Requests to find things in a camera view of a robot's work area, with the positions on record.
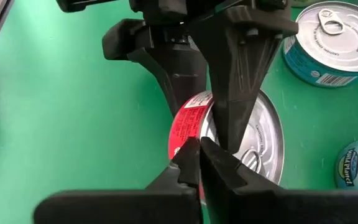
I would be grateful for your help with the blue label can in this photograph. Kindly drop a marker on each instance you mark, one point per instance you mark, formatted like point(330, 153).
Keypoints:
point(337, 46)

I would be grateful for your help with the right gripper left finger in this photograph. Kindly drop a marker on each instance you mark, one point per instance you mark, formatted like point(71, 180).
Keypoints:
point(120, 208)

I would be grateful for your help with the blue maroon Wild Planet can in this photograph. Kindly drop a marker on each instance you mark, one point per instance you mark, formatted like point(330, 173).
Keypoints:
point(350, 165)

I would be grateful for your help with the green table mat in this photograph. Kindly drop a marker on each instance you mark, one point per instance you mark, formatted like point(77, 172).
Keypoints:
point(73, 124)

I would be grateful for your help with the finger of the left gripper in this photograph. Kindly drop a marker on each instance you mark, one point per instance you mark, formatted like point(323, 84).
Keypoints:
point(238, 77)
point(179, 71)

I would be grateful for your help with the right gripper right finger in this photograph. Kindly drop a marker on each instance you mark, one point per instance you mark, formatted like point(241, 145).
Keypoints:
point(275, 208)

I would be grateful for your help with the red label can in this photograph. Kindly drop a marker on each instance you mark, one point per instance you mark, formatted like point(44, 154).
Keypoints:
point(185, 124)

